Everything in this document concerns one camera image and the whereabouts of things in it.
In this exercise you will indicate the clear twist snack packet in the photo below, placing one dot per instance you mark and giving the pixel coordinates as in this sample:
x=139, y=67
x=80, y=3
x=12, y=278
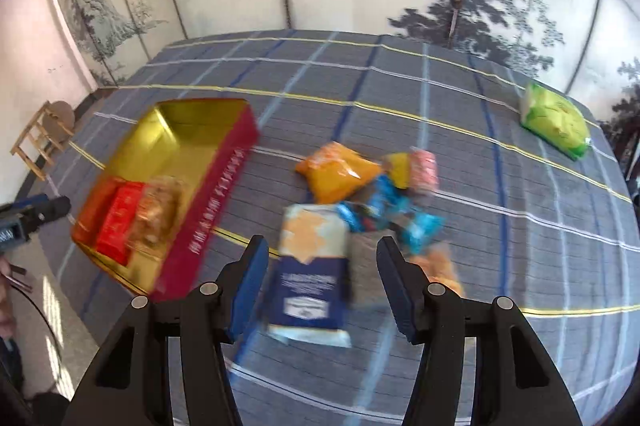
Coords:
x=160, y=211
x=442, y=271

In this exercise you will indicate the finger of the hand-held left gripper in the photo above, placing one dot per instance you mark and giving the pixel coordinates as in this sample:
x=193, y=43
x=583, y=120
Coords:
x=50, y=208

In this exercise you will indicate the yellow candy packet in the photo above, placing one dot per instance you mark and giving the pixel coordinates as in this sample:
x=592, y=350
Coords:
x=397, y=168

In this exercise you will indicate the orange snack packet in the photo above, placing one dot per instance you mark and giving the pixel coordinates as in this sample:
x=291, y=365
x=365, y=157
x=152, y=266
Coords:
x=335, y=173

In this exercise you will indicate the gold metal tray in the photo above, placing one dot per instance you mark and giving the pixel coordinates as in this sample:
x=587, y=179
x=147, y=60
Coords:
x=190, y=146

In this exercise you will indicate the wooden stool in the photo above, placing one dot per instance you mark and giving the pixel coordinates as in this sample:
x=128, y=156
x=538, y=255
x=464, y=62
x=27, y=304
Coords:
x=55, y=121

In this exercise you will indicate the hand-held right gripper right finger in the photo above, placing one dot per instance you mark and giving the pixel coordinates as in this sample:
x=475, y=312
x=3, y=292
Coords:
x=400, y=296

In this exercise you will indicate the green white snack bag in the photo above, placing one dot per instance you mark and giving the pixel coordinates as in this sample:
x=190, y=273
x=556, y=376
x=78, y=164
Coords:
x=555, y=121

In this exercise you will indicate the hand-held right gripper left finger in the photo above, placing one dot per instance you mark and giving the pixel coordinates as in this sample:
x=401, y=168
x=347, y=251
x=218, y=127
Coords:
x=247, y=291

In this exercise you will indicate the person's left hand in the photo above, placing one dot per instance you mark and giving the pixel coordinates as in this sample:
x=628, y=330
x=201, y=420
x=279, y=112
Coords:
x=5, y=301

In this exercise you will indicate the blue and white cracker packet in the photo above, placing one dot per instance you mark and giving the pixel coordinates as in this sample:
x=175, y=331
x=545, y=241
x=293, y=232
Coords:
x=310, y=286

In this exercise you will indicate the blue candy packet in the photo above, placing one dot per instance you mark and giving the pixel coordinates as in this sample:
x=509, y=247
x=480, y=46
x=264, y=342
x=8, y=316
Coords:
x=422, y=231
x=350, y=218
x=387, y=198

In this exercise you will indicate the pink candy packet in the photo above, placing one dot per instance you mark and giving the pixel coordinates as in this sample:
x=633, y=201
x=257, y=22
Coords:
x=425, y=171

